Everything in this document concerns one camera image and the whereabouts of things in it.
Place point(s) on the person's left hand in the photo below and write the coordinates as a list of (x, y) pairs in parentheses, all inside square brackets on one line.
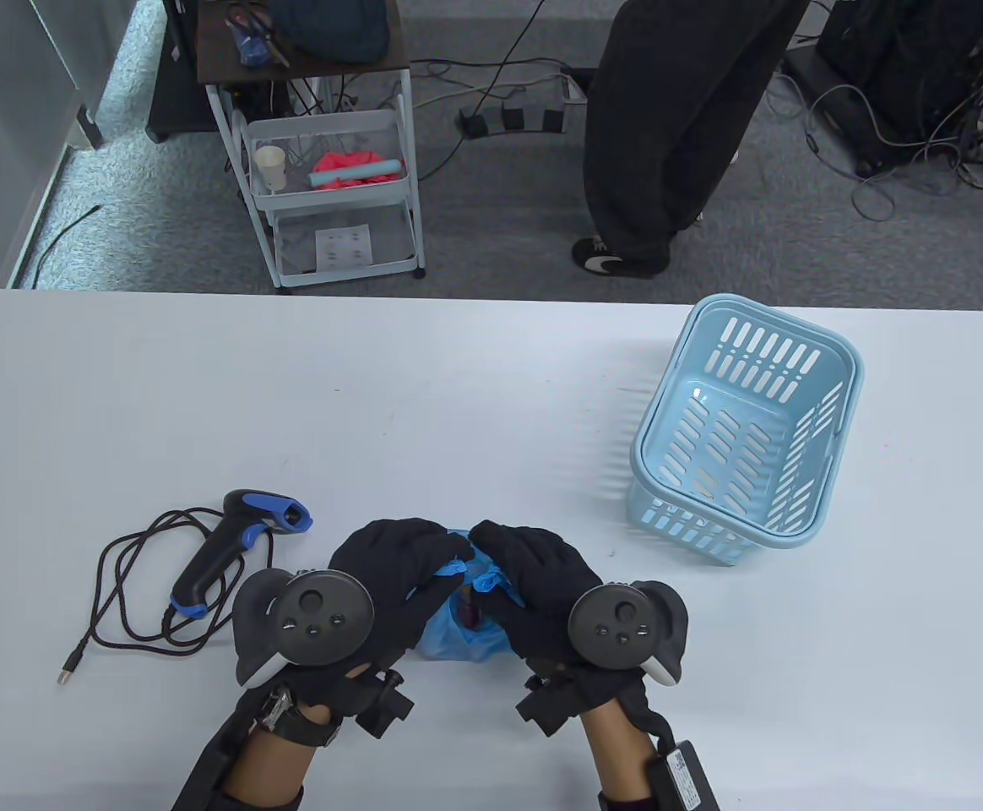
[(399, 557)]

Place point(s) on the person's right hand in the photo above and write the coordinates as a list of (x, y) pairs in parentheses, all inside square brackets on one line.
[(542, 566)]

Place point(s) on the blue plastic bag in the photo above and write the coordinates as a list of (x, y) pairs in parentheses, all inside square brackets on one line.
[(441, 638)]

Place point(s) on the person's left forearm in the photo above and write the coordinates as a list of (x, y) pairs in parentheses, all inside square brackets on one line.
[(272, 760)]

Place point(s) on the grey white left hand controller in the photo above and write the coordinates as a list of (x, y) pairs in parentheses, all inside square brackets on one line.
[(314, 617)]

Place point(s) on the light blue plastic basket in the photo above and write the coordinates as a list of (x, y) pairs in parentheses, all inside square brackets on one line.
[(766, 405)]

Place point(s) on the printed paper sheet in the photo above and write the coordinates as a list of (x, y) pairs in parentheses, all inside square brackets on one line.
[(344, 247)]

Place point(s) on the white rolling cart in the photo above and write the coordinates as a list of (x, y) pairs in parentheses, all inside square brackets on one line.
[(331, 198)]

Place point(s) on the teal roll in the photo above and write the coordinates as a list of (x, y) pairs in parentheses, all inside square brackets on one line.
[(352, 173)]

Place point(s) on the red cloth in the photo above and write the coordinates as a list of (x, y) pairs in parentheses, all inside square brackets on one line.
[(344, 160)]

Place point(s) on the white paper cup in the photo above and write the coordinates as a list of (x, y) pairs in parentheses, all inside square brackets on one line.
[(270, 165)]

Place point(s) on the black power adapter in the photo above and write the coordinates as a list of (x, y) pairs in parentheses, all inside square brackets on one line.
[(475, 125), (552, 120), (513, 118)]

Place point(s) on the black cabinet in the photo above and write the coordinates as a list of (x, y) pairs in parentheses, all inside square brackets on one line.
[(175, 101)]

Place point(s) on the dark blue bag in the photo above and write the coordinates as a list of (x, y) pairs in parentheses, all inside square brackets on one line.
[(331, 29)]

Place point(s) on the blue packet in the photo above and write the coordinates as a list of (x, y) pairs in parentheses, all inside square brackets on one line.
[(248, 42)]

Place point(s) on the black computer case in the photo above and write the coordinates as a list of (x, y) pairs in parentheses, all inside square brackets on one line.
[(905, 59)]

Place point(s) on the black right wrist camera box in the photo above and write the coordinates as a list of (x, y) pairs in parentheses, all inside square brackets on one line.
[(686, 777)]

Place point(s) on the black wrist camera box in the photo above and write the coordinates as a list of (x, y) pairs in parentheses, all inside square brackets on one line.
[(686, 777), (209, 764)]

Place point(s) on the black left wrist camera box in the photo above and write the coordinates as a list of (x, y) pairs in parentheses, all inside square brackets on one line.
[(209, 764)]

